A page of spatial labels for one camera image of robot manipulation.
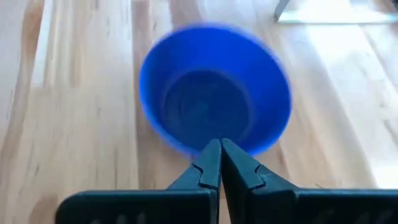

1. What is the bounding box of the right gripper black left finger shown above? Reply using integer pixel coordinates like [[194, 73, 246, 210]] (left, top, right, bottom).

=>
[[55, 138, 221, 224]]

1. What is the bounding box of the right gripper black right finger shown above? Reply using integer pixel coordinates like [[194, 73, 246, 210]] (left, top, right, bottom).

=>
[[221, 138, 398, 224]]

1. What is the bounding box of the blue plastic mini bowl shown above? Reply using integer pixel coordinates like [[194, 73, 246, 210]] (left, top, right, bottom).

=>
[[138, 22, 293, 158]]

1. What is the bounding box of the white perforated shelf riser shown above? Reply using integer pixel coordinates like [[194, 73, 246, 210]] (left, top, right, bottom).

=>
[[272, 0, 398, 26]]

